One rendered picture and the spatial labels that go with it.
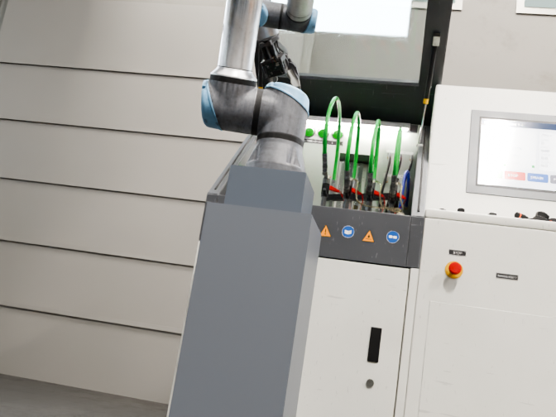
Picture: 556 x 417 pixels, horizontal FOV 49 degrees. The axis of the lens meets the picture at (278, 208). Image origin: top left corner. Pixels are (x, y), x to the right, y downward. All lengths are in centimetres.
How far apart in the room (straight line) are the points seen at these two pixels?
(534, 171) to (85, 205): 318
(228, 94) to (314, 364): 85
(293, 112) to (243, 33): 22
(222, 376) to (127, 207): 318
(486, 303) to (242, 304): 83
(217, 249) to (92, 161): 333
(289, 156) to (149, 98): 325
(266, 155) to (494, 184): 103
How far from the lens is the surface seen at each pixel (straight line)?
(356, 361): 188
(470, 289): 190
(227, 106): 150
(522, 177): 227
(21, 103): 508
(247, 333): 133
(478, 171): 226
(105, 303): 439
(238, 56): 151
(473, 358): 189
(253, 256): 134
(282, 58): 200
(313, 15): 188
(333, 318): 189
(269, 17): 188
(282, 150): 145
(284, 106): 149
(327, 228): 193
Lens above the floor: 53
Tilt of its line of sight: 12 degrees up
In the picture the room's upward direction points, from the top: 9 degrees clockwise
